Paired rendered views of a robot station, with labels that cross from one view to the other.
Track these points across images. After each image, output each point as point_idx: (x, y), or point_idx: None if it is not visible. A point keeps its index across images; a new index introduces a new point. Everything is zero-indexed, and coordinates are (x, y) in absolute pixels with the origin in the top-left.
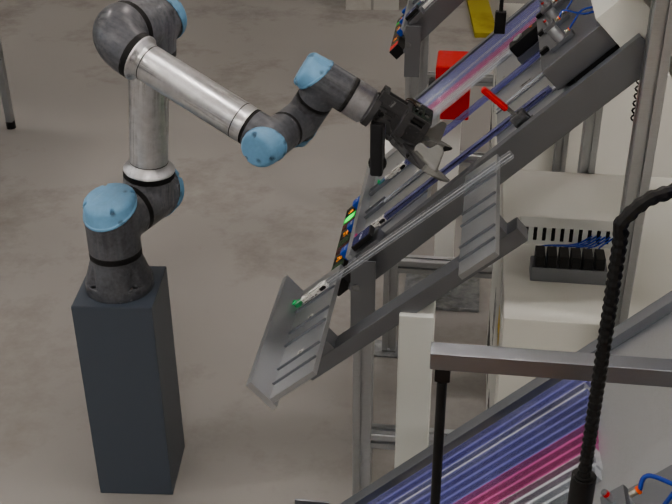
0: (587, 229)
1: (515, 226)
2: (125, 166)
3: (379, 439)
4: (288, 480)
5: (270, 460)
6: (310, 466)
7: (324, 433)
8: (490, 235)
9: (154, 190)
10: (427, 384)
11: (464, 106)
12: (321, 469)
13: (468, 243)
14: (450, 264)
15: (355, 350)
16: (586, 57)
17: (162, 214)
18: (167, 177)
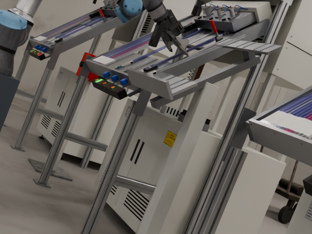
0: None
1: (257, 55)
2: (12, 9)
3: (119, 179)
4: (30, 218)
5: (14, 209)
6: (37, 215)
7: (34, 204)
8: (270, 45)
9: (26, 26)
10: (204, 121)
11: (97, 76)
12: (43, 217)
13: (257, 48)
14: (227, 67)
15: (181, 96)
16: (246, 22)
17: (22, 41)
18: (33, 22)
